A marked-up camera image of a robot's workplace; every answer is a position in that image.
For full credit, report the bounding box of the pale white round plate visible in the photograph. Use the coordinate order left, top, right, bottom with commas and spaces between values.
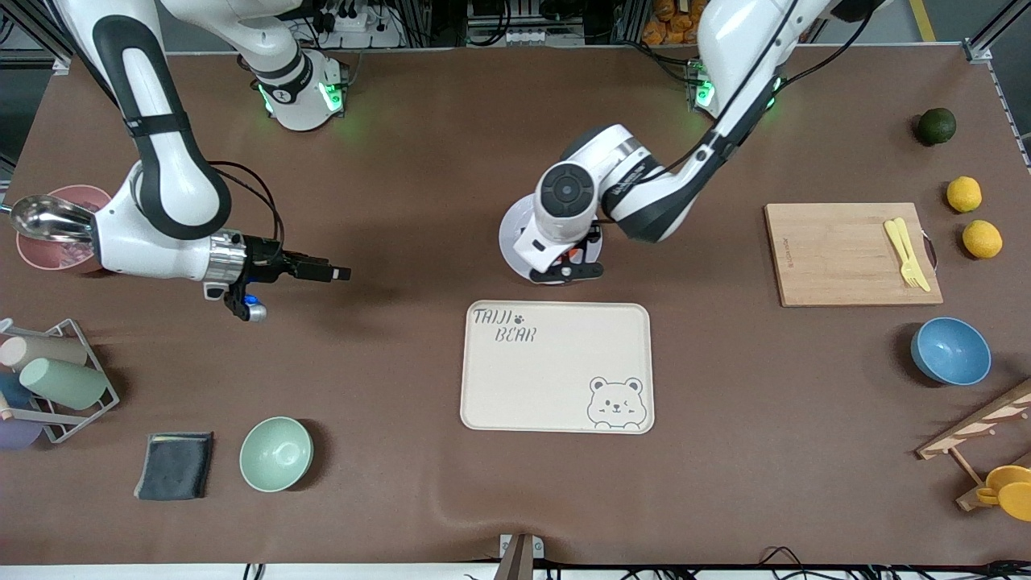
498, 196, 603, 285

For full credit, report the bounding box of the brown table cover mat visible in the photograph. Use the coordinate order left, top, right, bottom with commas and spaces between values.
0, 44, 1031, 567

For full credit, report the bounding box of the cream tray with bear print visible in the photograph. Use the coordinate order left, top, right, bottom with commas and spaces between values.
460, 300, 656, 435

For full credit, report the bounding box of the pale green bowl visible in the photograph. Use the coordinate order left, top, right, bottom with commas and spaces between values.
239, 416, 314, 493

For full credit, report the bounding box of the pink bowl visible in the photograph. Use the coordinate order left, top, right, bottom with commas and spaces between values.
16, 184, 114, 271

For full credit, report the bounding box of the white power strip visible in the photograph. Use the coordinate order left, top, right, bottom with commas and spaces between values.
483, 27, 585, 46
310, 4, 404, 49

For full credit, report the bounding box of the shiny metal scoop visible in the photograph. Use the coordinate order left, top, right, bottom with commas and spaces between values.
0, 194, 99, 244

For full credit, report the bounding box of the dark grey folded cloth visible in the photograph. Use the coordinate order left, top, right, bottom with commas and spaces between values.
134, 432, 215, 502

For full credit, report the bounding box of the pale green cup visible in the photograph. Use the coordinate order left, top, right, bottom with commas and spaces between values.
19, 357, 109, 411

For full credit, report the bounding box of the pile of orange fruit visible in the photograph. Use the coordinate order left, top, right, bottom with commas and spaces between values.
642, 0, 710, 47

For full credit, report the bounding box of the beige cup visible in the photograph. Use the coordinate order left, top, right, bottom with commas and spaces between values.
0, 334, 88, 371

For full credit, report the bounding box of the wooden cutting board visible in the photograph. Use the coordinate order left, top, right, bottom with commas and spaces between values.
764, 202, 944, 309

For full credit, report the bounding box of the blue cup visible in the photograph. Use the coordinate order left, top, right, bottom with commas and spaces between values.
0, 372, 35, 410

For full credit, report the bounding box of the purple cup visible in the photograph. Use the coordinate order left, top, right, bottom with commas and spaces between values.
0, 417, 45, 450

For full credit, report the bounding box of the yellow plastic fork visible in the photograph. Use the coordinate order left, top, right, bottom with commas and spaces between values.
884, 219, 922, 289

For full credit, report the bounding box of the yellow plastic knife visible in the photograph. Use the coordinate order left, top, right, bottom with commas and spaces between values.
894, 217, 932, 293

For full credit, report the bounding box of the dark green round fruit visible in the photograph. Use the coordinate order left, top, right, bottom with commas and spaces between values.
918, 107, 958, 147

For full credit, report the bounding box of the blue bowl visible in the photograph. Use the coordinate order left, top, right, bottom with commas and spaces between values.
910, 317, 992, 387

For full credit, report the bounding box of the yellow lemon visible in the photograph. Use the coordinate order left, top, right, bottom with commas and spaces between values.
946, 176, 983, 213
963, 219, 1004, 259

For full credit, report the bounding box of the wooden mug rack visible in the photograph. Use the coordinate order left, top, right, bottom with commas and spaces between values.
916, 379, 1031, 512

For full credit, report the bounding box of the yellow mug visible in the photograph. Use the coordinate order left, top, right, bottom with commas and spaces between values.
976, 465, 1031, 523

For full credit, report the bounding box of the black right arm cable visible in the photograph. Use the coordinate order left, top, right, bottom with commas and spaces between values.
208, 159, 284, 259

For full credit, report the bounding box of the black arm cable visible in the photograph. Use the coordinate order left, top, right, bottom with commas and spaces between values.
596, 0, 875, 223
208, 159, 284, 259

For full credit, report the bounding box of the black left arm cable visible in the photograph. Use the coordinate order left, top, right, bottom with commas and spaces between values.
596, 0, 875, 223

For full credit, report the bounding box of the grey wire cup rack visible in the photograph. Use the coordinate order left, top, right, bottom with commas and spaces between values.
0, 318, 121, 445

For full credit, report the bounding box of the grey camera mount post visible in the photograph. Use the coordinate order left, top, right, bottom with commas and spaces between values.
493, 533, 545, 580

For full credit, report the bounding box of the black cable bundle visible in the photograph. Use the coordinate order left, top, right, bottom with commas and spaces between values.
757, 546, 1031, 580

